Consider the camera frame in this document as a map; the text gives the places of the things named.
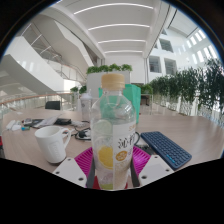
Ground ceiling light strips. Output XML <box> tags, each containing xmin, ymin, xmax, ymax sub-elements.
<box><xmin>73</xmin><ymin>2</ymin><xmax>154</xmax><ymax>54</ymax></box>

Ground white ceramic mug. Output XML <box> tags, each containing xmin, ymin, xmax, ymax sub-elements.
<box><xmin>34</xmin><ymin>125</ymin><xmax>72</xmax><ymax>164</ymax></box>

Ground row of green hedge plants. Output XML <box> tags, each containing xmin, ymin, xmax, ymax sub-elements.
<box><xmin>148</xmin><ymin>58</ymin><xmax>224</xmax><ymax>128</ymax></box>

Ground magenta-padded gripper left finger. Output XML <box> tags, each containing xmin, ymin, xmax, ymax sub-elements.
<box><xmin>52</xmin><ymin>146</ymin><xmax>96</xmax><ymax>189</ymax></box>

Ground clear shaker bottle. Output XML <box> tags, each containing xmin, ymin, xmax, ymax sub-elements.
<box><xmin>79</xmin><ymin>92</ymin><xmax>94</xmax><ymax>123</ymax></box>

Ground dark blue keyboard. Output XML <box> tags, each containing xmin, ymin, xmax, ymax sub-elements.
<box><xmin>139</xmin><ymin>130</ymin><xmax>193</xmax><ymax>171</ymax></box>

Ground clear drink bottle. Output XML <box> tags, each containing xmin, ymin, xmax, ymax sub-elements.
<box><xmin>89</xmin><ymin>73</ymin><xmax>138</xmax><ymax>191</ymax></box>

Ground green tote bag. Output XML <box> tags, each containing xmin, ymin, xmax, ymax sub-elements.
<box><xmin>98</xmin><ymin>83</ymin><xmax>142</xmax><ymax>124</ymax></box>

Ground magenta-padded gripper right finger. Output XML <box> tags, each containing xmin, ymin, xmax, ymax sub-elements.
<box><xmin>129</xmin><ymin>145</ymin><xmax>175</xmax><ymax>188</ymax></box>

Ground green plants atop cabinet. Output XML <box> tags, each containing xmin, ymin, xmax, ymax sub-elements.
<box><xmin>85</xmin><ymin>63</ymin><xmax>133</xmax><ymax>75</ymax></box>

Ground black wallet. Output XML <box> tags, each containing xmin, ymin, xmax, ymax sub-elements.
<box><xmin>54</xmin><ymin>118</ymin><xmax>73</xmax><ymax>126</ymax></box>

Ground white staircase with railing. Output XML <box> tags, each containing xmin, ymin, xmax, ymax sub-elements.
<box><xmin>0</xmin><ymin>19</ymin><xmax>101</xmax><ymax>98</ymax></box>

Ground white cabinet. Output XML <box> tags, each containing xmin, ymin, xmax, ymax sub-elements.
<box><xmin>86</xmin><ymin>70</ymin><xmax>133</xmax><ymax>101</ymax></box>

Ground black chair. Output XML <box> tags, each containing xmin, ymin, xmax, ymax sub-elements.
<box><xmin>44</xmin><ymin>100</ymin><xmax>62</xmax><ymax>111</ymax></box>

